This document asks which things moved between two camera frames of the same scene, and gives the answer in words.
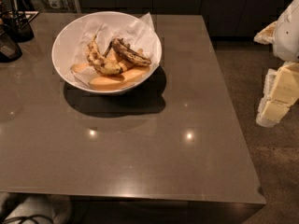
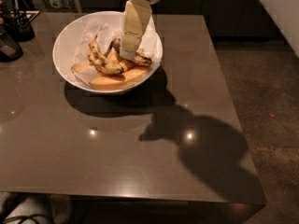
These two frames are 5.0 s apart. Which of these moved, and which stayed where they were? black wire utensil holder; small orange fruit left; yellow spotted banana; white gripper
Moved: white gripper
Stayed: yellow spotted banana; small orange fruit left; black wire utensil holder
